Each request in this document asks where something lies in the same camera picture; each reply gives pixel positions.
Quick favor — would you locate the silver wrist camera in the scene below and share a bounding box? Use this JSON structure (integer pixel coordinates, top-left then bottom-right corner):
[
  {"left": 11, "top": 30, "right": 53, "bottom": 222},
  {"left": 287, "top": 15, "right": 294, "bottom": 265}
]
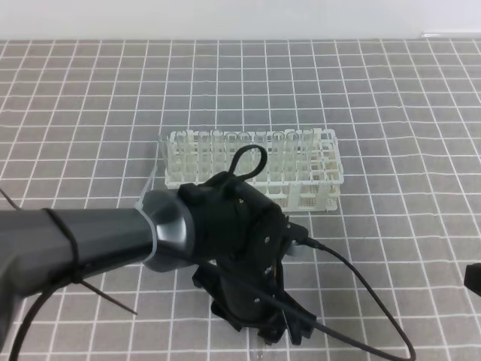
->
[{"left": 283, "top": 222, "right": 309, "bottom": 257}]

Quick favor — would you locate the black camera cable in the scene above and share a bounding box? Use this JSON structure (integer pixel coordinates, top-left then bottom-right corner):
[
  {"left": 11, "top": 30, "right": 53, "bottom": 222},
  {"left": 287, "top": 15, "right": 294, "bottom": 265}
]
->
[{"left": 7, "top": 144, "right": 417, "bottom": 361}]

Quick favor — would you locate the grey checkered tablecloth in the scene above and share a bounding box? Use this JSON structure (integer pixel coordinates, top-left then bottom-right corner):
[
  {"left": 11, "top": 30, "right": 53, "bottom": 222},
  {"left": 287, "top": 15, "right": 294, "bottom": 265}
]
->
[{"left": 1, "top": 39, "right": 480, "bottom": 360}]

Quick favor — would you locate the clear test tube in rack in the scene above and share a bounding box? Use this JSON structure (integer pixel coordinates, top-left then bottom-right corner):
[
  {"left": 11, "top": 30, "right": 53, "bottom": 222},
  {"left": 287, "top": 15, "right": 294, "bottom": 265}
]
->
[
  {"left": 270, "top": 132, "right": 285, "bottom": 181},
  {"left": 299, "top": 129, "right": 313, "bottom": 181},
  {"left": 210, "top": 129, "right": 225, "bottom": 174},
  {"left": 237, "top": 132, "right": 251, "bottom": 174},
  {"left": 175, "top": 130, "right": 195, "bottom": 183},
  {"left": 156, "top": 133, "right": 170, "bottom": 177},
  {"left": 284, "top": 132, "right": 298, "bottom": 181},
  {"left": 254, "top": 130, "right": 268, "bottom": 182}
]

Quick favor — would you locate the clear glass test tube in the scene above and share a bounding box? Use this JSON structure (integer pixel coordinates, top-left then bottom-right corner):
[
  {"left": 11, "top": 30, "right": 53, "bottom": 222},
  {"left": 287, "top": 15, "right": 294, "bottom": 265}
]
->
[{"left": 253, "top": 338, "right": 265, "bottom": 360}]

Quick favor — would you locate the black object at right edge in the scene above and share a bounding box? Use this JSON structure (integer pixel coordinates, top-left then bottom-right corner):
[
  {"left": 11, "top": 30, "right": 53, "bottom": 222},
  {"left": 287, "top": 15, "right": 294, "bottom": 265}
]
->
[{"left": 464, "top": 263, "right": 481, "bottom": 296}]

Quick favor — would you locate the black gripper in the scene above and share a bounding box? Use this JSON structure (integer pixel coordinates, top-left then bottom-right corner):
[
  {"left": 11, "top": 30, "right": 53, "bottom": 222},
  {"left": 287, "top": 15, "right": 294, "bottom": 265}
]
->
[{"left": 177, "top": 172, "right": 316, "bottom": 346}]

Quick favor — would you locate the white plastic test tube rack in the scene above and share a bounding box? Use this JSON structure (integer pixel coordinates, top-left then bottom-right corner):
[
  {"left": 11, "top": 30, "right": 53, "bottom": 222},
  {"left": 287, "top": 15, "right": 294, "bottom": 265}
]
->
[{"left": 165, "top": 129, "right": 344, "bottom": 212}]

